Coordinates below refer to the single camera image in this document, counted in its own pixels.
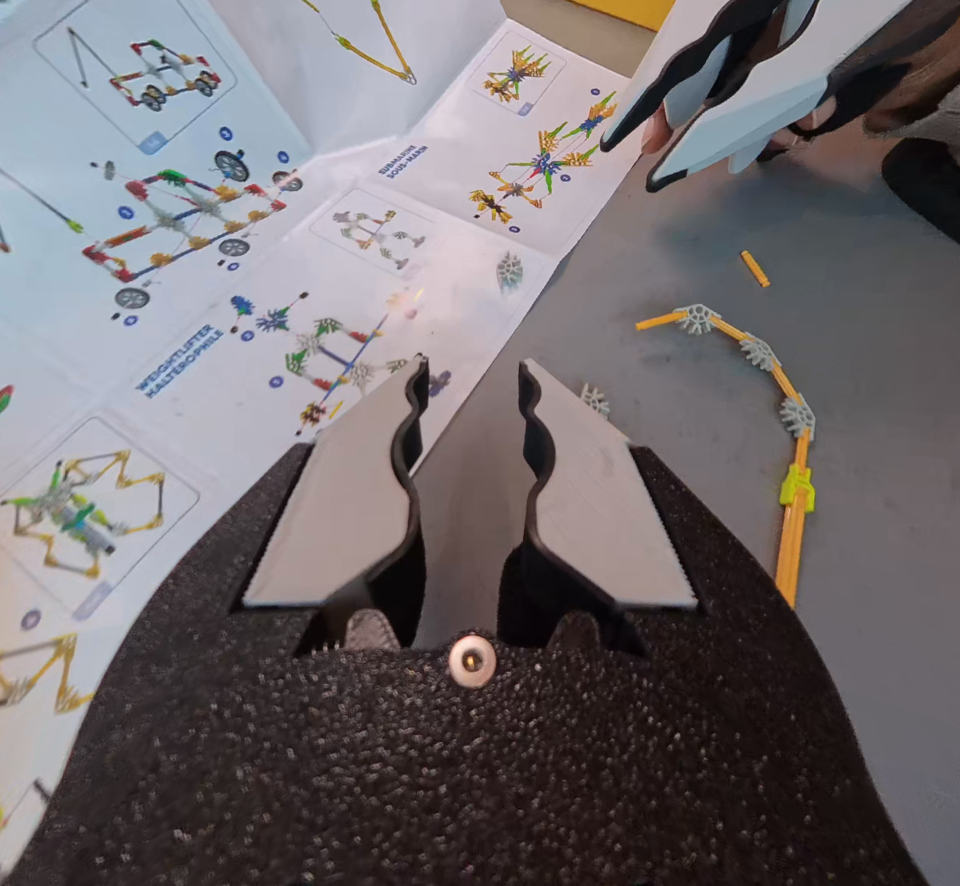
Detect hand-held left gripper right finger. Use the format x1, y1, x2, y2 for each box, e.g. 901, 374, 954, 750
503, 361, 699, 632

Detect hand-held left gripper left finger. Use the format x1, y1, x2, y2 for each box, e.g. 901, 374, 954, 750
240, 358, 432, 632

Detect orange toy rod chain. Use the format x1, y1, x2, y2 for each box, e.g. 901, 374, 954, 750
635, 304, 819, 610

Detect person's right forearm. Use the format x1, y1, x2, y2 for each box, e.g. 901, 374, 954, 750
870, 69, 960, 137

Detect grey desk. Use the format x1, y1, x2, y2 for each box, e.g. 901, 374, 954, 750
405, 0, 960, 886

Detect printed instruction sheet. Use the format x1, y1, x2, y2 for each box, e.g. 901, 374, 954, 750
0, 0, 639, 827

